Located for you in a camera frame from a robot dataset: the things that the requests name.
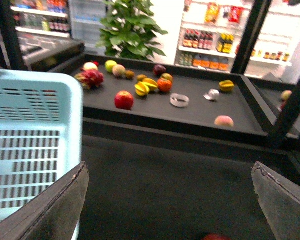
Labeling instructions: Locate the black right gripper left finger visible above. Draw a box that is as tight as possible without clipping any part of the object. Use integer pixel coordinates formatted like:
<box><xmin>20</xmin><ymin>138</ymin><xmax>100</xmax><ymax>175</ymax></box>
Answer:
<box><xmin>0</xmin><ymin>161</ymin><xmax>90</xmax><ymax>240</ymax></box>

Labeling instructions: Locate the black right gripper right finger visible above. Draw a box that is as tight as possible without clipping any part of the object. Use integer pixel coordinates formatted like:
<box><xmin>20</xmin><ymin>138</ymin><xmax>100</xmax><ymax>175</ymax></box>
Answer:
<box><xmin>251</xmin><ymin>161</ymin><xmax>300</xmax><ymax>240</ymax></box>

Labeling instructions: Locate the light blue plastic basket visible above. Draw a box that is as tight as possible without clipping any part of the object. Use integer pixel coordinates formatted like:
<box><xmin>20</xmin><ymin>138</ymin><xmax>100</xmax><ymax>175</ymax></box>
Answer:
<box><xmin>0</xmin><ymin>69</ymin><xmax>83</xmax><ymax>222</ymax></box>

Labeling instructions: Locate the green red mango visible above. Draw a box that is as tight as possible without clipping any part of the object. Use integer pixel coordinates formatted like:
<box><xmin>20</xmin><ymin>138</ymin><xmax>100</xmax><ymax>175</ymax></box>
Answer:
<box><xmin>160</xmin><ymin>73</ymin><xmax>174</xmax><ymax>83</ymax></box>

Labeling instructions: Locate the pink peach near edge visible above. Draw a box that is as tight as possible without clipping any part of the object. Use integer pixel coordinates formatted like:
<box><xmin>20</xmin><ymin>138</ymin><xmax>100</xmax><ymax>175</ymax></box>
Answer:
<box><xmin>214</xmin><ymin>115</ymin><xmax>235</xmax><ymax>128</ymax></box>

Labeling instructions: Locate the red apple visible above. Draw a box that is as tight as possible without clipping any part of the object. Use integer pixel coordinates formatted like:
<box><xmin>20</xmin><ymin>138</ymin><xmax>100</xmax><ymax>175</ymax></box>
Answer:
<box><xmin>114</xmin><ymin>90</ymin><xmax>134</xmax><ymax>110</ymax></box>

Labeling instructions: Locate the yellow star fruit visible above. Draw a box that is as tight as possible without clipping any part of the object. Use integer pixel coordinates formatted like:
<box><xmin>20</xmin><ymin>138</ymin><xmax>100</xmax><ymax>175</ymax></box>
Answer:
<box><xmin>219</xmin><ymin>80</ymin><xmax>235</xmax><ymax>93</ymax></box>
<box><xmin>134</xmin><ymin>78</ymin><xmax>159</xmax><ymax>97</ymax></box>

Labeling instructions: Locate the pink dragon fruit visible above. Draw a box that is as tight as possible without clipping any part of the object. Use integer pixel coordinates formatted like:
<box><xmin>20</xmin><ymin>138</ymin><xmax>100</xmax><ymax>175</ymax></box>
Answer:
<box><xmin>74</xmin><ymin>69</ymin><xmax>104</xmax><ymax>90</ymax></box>

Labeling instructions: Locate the white round onion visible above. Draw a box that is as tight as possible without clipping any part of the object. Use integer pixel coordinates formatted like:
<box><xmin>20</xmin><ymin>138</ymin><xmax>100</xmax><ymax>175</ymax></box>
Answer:
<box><xmin>82</xmin><ymin>62</ymin><xmax>99</xmax><ymax>71</ymax></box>

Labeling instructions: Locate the clear tape roll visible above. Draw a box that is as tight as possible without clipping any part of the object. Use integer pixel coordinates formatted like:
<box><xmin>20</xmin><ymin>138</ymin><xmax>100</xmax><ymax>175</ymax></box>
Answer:
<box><xmin>170</xmin><ymin>93</ymin><xmax>190</xmax><ymax>108</ymax></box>

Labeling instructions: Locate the pale peach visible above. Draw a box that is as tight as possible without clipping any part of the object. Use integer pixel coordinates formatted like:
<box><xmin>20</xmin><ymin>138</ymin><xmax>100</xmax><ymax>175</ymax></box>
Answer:
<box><xmin>112</xmin><ymin>64</ymin><xmax>126</xmax><ymax>78</ymax></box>

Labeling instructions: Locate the brown kiwi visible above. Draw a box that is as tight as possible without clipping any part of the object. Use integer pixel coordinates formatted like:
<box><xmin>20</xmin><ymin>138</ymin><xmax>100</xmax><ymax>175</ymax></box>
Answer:
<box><xmin>136</xmin><ymin>74</ymin><xmax>147</xmax><ymax>82</ymax></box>
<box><xmin>125</xmin><ymin>70</ymin><xmax>135</xmax><ymax>80</ymax></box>

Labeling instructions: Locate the green apple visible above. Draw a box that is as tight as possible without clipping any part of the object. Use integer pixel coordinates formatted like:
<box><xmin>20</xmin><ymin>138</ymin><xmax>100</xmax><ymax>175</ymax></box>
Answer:
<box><xmin>104</xmin><ymin>60</ymin><xmax>117</xmax><ymax>73</ymax></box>

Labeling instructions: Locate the orange persimmon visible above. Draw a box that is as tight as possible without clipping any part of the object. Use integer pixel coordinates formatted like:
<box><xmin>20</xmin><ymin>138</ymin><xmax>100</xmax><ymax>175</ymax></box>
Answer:
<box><xmin>157</xmin><ymin>78</ymin><xmax>173</xmax><ymax>93</ymax></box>

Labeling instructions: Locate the dark purple fruit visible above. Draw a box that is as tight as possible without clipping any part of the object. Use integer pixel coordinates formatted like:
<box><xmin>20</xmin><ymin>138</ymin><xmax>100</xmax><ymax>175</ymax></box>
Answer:
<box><xmin>153</xmin><ymin>64</ymin><xmax>167</xmax><ymax>77</ymax></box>

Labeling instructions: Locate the green potted plant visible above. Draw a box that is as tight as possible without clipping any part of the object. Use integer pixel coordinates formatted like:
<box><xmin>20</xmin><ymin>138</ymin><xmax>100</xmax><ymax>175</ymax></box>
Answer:
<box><xmin>96</xmin><ymin>0</ymin><xmax>168</xmax><ymax>61</ymax></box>

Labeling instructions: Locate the black metal post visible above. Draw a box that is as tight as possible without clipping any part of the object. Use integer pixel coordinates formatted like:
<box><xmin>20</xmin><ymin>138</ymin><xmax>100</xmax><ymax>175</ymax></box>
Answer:
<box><xmin>0</xmin><ymin>0</ymin><xmax>28</xmax><ymax>71</ymax></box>

